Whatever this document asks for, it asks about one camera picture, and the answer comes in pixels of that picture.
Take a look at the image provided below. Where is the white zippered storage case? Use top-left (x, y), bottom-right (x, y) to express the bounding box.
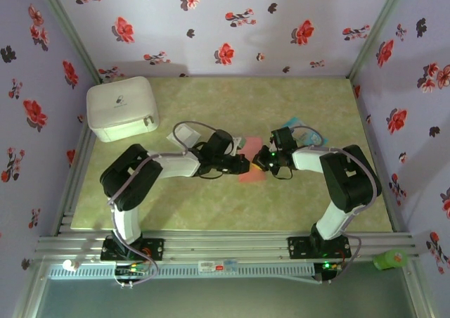
top-left (86, 76), bottom-right (160, 144)

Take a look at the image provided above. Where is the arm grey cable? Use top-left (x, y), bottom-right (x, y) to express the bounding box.
top-left (291, 125), bottom-right (383, 286)
top-left (107, 120), bottom-right (219, 289)

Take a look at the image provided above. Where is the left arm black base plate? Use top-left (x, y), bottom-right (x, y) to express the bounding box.
top-left (101, 238), bottom-right (165, 262)

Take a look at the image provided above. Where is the small circuit board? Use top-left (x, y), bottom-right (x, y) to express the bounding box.
top-left (115, 262), bottom-right (150, 276)
top-left (314, 260), bottom-right (344, 283)

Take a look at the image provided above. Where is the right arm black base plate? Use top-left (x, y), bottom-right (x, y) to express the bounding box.
top-left (287, 236), bottom-right (352, 261)

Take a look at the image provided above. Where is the clear square plastic packet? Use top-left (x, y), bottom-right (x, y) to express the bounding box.
top-left (167, 122), bottom-right (201, 149)

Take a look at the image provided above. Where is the pink paper sheet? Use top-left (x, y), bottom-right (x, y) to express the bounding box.
top-left (237, 136), bottom-right (267, 184)

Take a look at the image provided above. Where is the aluminium frame post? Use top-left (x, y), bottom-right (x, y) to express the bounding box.
top-left (33, 0), bottom-right (103, 83)
top-left (346, 0), bottom-right (412, 80)

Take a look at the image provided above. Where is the grey slotted cable duct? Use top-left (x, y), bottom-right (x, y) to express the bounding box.
top-left (47, 263), bottom-right (316, 280)

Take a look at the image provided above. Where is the left arm grey cable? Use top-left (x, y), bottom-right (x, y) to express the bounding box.
top-left (107, 120), bottom-right (219, 289)

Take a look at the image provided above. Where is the blue snack sachet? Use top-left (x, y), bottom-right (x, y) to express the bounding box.
top-left (281, 117), bottom-right (329, 146)

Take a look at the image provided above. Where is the green cup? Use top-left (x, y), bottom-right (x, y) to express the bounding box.
top-left (373, 249), bottom-right (409, 271)

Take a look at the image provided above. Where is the aluminium mounting rail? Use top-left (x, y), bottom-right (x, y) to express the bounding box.
top-left (34, 230), bottom-right (421, 262)

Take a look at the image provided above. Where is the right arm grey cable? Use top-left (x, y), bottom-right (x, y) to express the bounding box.
top-left (291, 125), bottom-right (383, 286)

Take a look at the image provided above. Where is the white label sticker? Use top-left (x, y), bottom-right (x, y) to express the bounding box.
top-left (198, 260), bottom-right (238, 273)

